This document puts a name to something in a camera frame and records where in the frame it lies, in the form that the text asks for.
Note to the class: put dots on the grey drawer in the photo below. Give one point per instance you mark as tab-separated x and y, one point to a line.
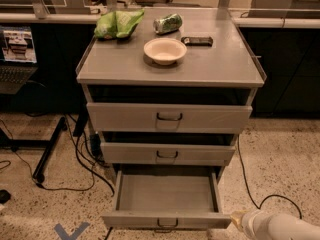
167	154
140	117
167	198

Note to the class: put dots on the black object floor edge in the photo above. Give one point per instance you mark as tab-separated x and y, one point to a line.
4	196

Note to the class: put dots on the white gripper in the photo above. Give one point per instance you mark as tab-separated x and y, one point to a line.
250	221

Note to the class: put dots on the white bowl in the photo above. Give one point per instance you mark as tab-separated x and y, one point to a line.
165	51

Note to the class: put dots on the green soda can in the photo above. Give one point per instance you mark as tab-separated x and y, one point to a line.
167	24

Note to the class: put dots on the grey bottom drawer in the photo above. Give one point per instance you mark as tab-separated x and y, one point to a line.
167	198

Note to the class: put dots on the grey metal drawer cabinet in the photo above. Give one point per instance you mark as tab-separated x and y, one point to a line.
118	71

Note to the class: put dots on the black desk leg stand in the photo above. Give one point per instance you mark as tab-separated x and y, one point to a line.
46	145

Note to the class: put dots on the black snack bar wrapper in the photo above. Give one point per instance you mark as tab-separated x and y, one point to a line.
197	41

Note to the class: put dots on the grey top drawer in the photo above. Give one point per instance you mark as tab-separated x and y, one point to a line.
140	117

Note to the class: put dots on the grey middle drawer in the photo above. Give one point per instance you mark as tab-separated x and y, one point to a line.
167	154

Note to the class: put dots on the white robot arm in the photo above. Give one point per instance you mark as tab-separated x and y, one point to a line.
280	226

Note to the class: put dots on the open laptop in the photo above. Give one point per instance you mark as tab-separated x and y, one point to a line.
18	61

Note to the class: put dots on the green chip bag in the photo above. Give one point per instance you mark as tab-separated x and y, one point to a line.
118	24

